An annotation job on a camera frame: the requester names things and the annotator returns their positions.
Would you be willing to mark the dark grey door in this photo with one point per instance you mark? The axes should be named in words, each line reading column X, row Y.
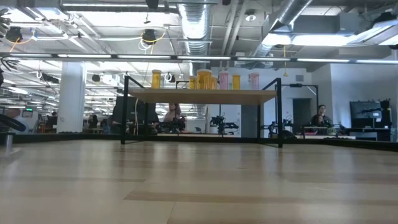
column 301, row 112

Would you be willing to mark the long linear ceiling light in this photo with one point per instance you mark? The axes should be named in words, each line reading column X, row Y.
column 84, row 56

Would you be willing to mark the black background robot arm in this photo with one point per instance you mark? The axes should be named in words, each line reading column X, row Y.
column 222, row 123

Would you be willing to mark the silver ventilation duct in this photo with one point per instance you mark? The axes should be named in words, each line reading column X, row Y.
column 194, row 31
column 289, row 12

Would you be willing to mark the person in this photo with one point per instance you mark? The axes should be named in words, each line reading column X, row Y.
column 321, row 115
column 172, row 112

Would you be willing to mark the black ceiling-mounted device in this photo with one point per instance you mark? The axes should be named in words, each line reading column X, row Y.
column 14, row 33
column 150, row 35

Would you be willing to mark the wooden shelf with black frame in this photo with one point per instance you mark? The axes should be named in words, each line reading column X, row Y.
column 202, row 96

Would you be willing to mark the small pink pill bottle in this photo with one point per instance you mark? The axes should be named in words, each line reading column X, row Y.
column 224, row 81
column 254, row 82

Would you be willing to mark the black metal rack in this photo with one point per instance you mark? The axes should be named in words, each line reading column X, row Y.
column 298, row 85

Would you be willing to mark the black monitor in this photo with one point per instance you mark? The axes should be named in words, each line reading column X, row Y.
column 368, row 113

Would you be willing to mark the dark desk monitors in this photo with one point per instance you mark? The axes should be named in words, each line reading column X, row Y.
column 133, row 109

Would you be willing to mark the white building column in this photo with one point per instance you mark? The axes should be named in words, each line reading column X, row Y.
column 71, row 96

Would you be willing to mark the bright ceiling light panel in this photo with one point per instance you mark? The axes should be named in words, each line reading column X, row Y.
column 311, row 40

